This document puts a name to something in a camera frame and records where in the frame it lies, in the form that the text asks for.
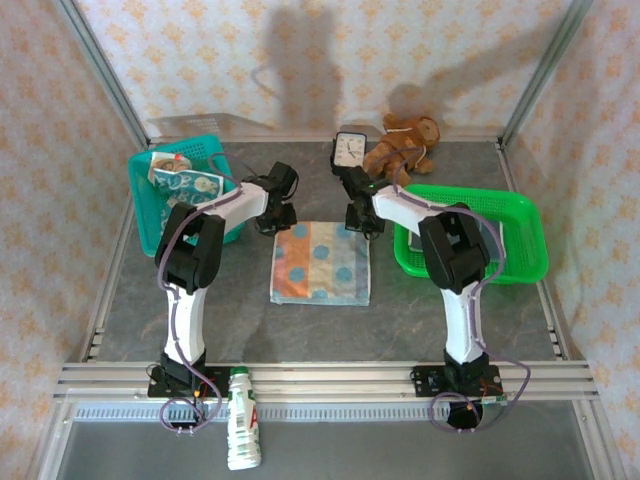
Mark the cream teal rabbit print towel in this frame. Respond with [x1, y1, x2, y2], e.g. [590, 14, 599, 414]
[147, 151, 227, 211]

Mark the orange blue polka dot towel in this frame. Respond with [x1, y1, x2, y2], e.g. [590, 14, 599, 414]
[269, 221, 372, 307]

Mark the grey slotted cable duct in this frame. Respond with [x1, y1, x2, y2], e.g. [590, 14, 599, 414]
[74, 404, 584, 422]

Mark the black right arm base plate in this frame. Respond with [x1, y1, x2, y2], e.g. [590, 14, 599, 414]
[412, 365, 503, 399]

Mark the black white alarm clock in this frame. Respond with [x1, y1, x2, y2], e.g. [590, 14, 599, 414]
[330, 130, 369, 176]

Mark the brown teddy bear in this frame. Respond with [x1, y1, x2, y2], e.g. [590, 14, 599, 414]
[362, 113, 442, 187]

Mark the aluminium frame post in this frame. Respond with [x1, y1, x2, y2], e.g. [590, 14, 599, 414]
[58, 0, 151, 149]
[499, 0, 596, 147]

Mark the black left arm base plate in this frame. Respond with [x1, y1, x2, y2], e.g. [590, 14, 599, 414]
[147, 365, 224, 399]

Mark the thin aluminium table rail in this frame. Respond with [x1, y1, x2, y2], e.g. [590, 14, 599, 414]
[147, 133, 504, 149]

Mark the aluminium frame leg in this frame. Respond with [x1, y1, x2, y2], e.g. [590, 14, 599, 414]
[574, 399, 626, 480]
[27, 402, 76, 480]

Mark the wide aluminium table rail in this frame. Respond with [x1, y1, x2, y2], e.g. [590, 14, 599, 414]
[52, 359, 599, 402]

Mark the white green plastic bottle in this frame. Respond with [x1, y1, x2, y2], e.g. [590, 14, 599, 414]
[225, 365, 263, 471]

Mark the teal perforated plastic basket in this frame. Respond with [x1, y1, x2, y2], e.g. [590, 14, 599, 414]
[128, 134, 246, 259]

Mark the aluminium table side rail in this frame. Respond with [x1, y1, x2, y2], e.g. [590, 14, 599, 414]
[497, 142, 574, 361]
[79, 142, 154, 362]

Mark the green perforated plastic basket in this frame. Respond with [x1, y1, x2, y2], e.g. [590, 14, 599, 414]
[393, 183, 550, 285]

